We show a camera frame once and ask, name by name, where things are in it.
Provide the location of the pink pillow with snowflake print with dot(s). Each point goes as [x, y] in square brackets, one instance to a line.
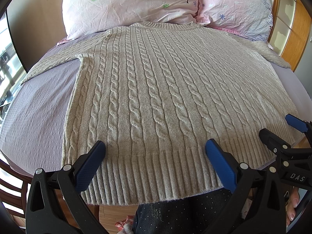
[252, 19]

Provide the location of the wooden chair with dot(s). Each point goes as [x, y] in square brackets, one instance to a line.
[14, 193]

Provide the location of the wooden headboard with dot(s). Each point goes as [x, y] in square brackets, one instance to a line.
[290, 32]

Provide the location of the dark sparkly trousers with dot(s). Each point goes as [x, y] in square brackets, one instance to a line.
[189, 215]

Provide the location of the beige cable-knit sweater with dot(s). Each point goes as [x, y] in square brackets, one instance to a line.
[155, 93]

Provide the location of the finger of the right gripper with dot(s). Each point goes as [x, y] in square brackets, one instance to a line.
[274, 143]
[298, 124]

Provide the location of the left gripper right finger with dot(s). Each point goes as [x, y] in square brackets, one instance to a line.
[256, 204]

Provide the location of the pink pillow with tree print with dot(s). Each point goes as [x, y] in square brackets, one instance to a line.
[83, 17]

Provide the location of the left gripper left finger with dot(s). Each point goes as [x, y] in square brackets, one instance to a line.
[44, 213]

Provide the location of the person's right hand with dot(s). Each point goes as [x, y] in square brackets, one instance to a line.
[291, 206]

